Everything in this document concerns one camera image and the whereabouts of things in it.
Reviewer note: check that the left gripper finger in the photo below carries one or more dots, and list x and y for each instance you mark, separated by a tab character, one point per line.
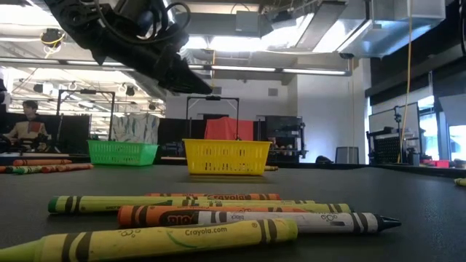
174	78
189	71

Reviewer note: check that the yellow plastic basket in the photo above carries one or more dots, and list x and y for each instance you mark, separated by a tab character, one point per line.
225	143

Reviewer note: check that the long ceiling strip light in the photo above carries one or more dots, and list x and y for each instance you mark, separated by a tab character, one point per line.
244	68

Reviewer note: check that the patterned white cloth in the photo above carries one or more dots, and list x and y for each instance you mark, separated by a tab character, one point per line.
134	129

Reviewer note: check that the red cloth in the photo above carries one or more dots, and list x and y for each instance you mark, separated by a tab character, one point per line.
225	129

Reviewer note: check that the grey ceiling box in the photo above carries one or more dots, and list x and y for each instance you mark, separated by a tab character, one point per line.
247	22

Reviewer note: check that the green plastic basket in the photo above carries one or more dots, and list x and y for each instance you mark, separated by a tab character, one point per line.
122	142

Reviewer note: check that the round black ceiling device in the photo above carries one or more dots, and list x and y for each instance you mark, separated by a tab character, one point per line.
52	36

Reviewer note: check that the black shelf rack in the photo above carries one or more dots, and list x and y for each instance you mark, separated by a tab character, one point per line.
284	127

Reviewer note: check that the person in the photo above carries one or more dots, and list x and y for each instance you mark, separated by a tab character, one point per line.
31	129

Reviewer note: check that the black dome object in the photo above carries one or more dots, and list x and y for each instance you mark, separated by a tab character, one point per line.
323	160

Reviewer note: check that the grey waste bin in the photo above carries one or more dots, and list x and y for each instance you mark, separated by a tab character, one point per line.
346	155

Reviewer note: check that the black crayon white wrapper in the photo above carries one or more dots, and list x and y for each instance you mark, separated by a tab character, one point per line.
315	222

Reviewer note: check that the black pegboard rack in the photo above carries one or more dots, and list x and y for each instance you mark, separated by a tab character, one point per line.
387	149

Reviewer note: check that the red box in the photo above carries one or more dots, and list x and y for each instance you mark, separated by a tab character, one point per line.
437	163

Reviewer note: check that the black camera stand frame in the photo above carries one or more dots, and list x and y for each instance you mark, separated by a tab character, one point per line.
213	98

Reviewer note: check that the black frame stand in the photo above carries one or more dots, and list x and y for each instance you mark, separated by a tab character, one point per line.
87	91

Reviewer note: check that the large silver duct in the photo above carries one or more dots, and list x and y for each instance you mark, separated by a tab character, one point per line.
400	32

